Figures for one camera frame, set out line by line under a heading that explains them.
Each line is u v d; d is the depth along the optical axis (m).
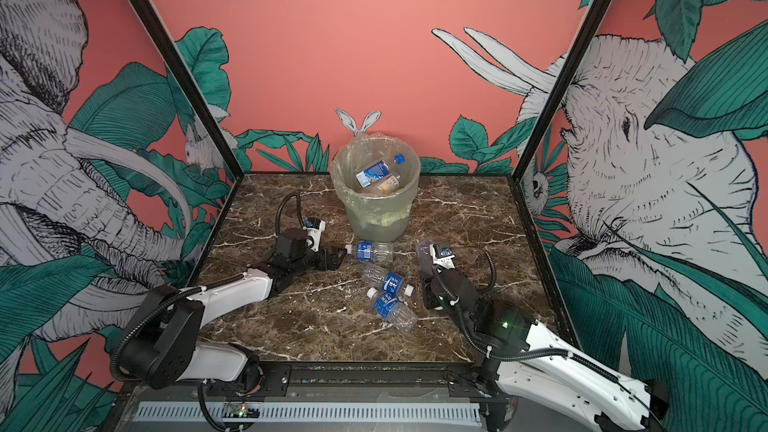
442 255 0.60
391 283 0.86
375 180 0.94
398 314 0.80
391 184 0.96
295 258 0.72
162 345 0.43
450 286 0.49
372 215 0.84
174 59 0.86
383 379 0.75
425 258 0.66
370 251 0.93
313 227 0.80
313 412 0.70
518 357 0.45
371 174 0.93
